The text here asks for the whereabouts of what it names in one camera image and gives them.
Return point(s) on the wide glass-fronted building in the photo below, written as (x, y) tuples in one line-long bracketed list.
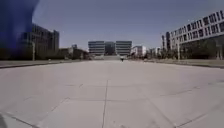
[(110, 48)]

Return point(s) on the row of trees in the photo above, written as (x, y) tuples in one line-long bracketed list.
[(196, 50)]

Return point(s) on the grass strip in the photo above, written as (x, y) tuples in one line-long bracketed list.
[(193, 62), (26, 62)]

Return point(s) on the person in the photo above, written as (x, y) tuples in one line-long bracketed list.
[(122, 59)]

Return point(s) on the long white building, window rows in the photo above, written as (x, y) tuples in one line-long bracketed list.
[(200, 33)]

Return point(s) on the pale stone slab plaza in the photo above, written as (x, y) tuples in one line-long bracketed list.
[(110, 86)]

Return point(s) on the small white building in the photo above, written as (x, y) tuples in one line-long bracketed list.
[(138, 50)]

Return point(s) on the dark multi-storey building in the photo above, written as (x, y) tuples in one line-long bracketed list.
[(41, 41)]

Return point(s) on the lamp pole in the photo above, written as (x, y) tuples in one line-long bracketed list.
[(33, 51), (178, 50)]

